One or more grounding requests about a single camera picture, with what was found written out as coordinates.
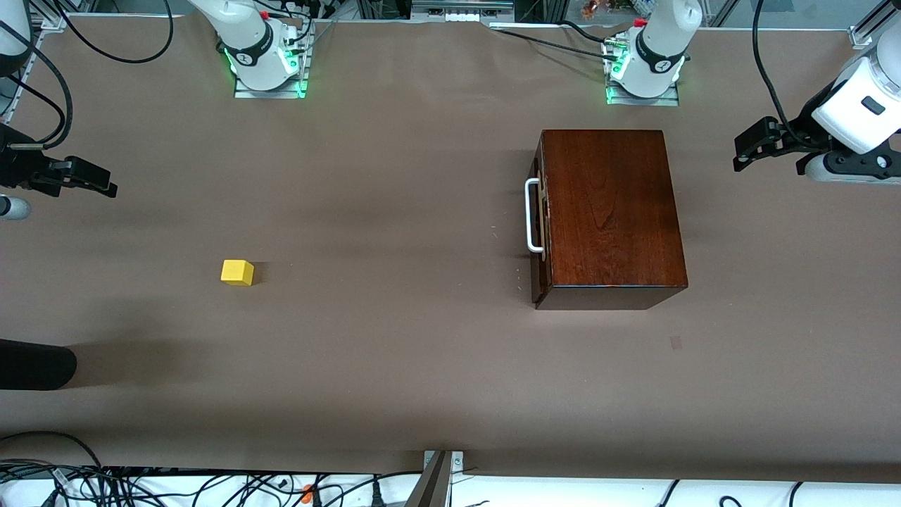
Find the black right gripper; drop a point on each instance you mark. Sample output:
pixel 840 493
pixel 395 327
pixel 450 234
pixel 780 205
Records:
pixel 15 167

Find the yellow wooden block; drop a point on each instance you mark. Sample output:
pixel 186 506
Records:
pixel 237 272

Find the aluminium frame profile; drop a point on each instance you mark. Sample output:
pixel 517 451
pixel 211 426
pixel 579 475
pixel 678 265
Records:
pixel 866 32
pixel 42 39

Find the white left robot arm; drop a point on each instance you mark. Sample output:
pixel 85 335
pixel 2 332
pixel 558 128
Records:
pixel 658 49

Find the black cylindrical object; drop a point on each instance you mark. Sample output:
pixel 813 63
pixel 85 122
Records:
pixel 35 365

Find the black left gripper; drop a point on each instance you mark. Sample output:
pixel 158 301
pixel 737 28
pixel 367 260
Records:
pixel 800 130

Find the grey box with white connectors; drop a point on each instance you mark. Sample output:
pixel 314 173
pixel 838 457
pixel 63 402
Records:
pixel 461 7

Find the dark brown wooden cabinet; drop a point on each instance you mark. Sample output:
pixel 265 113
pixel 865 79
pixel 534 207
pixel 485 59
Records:
pixel 612 211

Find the aluminium arm base plate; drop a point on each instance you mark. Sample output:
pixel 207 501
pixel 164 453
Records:
pixel 271 94
pixel 644 101

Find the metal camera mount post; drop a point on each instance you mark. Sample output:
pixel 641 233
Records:
pixel 433 486

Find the small orange object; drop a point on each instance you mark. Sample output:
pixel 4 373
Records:
pixel 307 493

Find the dark brown wooden board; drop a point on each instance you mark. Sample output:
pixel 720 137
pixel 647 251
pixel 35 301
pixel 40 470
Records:
pixel 529 215

